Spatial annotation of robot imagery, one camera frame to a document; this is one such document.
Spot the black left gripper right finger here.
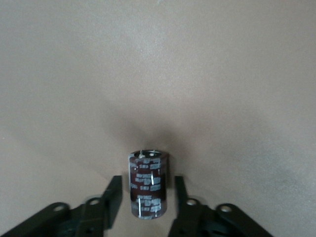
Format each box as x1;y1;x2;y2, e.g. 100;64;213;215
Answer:
170;175;272;237

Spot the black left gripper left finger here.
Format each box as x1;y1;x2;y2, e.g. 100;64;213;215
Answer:
0;175;123;237

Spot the dark brown cylindrical capacitor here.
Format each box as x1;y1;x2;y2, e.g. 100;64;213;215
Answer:
128;148;170;219

